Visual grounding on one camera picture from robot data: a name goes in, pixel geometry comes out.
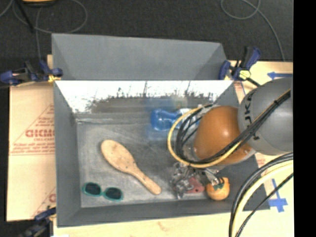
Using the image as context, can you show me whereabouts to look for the orange toy fruit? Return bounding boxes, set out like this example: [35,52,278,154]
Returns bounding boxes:
[205,177,231,201]

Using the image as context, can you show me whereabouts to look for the pale wooden hairbrush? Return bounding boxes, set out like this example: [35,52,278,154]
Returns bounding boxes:
[100,139,162,196]

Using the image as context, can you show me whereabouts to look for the brown cardboard board red print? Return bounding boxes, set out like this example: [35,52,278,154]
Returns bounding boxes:
[5,54,294,222]

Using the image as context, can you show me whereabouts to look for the small red block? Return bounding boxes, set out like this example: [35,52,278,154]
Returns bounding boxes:
[188,177,206,194]

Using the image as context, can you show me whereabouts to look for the blue plastic bottle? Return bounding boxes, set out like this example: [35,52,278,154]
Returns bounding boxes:
[150,108,198,132]

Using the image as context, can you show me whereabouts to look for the grey metal bin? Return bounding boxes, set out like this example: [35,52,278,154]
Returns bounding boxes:
[51,33,270,227]

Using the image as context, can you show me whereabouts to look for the green sunglasses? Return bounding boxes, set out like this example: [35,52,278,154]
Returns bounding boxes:
[81,182,124,202]

